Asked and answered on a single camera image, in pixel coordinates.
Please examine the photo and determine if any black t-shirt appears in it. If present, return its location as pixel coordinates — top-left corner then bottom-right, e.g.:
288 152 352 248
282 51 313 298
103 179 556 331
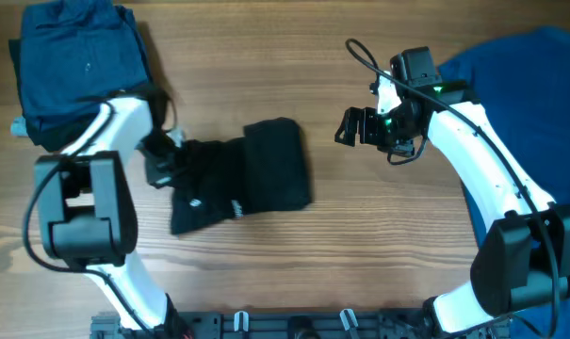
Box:
170 118 313 235

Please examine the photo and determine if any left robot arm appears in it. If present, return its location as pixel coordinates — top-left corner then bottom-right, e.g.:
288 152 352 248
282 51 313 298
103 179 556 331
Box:
22 84 192 338

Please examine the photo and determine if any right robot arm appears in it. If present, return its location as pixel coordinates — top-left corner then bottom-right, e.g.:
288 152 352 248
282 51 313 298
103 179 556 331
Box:
334 39 570 338

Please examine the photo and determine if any folded blue denim shirt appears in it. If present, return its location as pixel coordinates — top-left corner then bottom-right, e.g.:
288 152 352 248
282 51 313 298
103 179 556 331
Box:
19 1 151 130

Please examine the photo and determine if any blue t-shirt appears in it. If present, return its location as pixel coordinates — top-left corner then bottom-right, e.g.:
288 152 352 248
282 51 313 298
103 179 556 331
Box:
437 25 570 339

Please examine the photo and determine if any left black cable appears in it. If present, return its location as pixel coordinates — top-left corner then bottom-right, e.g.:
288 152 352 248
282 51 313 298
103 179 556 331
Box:
21 101 177 336

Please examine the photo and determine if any black cable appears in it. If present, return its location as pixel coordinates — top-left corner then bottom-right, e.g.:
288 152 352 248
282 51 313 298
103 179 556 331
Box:
344 37 562 338
21 101 177 336

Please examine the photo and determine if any right black cable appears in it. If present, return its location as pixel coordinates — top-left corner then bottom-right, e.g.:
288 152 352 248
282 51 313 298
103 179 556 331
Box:
344 37 562 338

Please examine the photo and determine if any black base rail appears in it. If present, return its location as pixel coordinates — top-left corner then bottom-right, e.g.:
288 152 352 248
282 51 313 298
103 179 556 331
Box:
90 308 510 339

